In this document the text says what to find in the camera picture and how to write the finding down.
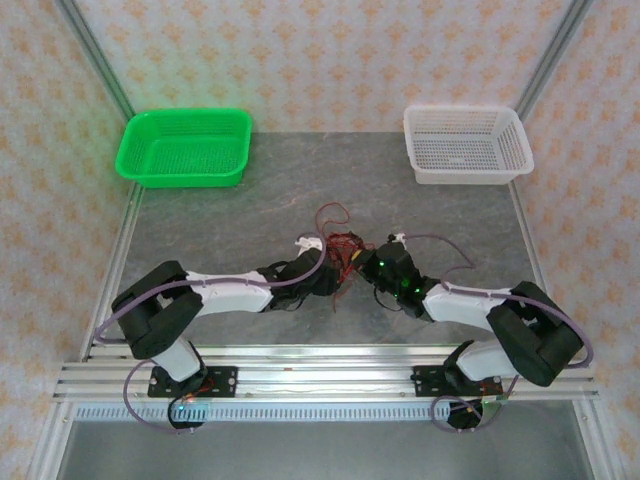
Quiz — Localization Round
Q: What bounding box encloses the white plastic basket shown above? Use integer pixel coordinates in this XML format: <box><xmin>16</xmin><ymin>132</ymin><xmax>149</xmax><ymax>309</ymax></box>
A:
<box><xmin>402</xmin><ymin>103</ymin><xmax>535</xmax><ymax>186</ymax></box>

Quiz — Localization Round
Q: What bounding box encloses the green plastic basket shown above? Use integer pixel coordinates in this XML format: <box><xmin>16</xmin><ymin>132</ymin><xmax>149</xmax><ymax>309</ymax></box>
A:
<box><xmin>114</xmin><ymin>107</ymin><xmax>254</xmax><ymax>190</ymax></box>

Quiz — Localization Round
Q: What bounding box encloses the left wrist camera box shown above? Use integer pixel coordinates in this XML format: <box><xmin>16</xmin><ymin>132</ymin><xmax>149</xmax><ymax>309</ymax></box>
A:
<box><xmin>293</xmin><ymin>233</ymin><xmax>326</xmax><ymax>252</ymax></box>

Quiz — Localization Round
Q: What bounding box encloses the aluminium mounting rail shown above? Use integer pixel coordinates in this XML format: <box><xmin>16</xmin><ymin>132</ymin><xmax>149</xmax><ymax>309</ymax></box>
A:
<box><xmin>52</xmin><ymin>344</ymin><xmax>599</xmax><ymax>404</ymax></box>

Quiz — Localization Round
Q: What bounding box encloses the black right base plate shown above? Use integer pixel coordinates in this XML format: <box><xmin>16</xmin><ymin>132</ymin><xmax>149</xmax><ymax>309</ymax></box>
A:
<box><xmin>411</xmin><ymin>364</ymin><xmax>505</xmax><ymax>399</ymax></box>

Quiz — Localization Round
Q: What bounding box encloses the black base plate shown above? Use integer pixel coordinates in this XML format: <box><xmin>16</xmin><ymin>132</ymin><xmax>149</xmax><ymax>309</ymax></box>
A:
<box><xmin>148</xmin><ymin>365</ymin><xmax>239</xmax><ymax>400</ymax></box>
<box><xmin>411</xmin><ymin>364</ymin><xmax>505</xmax><ymax>399</ymax></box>

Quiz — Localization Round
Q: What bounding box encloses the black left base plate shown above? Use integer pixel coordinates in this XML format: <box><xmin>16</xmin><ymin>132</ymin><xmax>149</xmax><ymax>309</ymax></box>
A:
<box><xmin>148</xmin><ymin>365</ymin><xmax>239</xmax><ymax>400</ymax></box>

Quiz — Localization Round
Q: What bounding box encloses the slotted cable duct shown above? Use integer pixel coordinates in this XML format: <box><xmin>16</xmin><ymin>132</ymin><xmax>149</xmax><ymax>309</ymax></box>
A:
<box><xmin>69</xmin><ymin>402</ymin><xmax>576</xmax><ymax>424</ymax></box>

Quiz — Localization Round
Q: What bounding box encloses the aluminium table side rail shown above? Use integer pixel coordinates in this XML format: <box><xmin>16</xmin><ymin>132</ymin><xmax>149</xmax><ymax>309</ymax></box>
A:
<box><xmin>507</xmin><ymin>179</ymin><xmax>572</xmax><ymax>360</ymax></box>
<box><xmin>77</xmin><ymin>182</ymin><xmax>147</xmax><ymax>361</ymax></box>

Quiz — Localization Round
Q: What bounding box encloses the aluminium corner post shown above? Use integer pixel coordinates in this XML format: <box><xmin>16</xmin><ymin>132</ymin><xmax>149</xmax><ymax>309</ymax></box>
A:
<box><xmin>54</xmin><ymin>0</ymin><xmax>136</xmax><ymax>119</ymax></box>
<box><xmin>512</xmin><ymin>0</ymin><xmax>594</xmax><ymax>121</ymax></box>

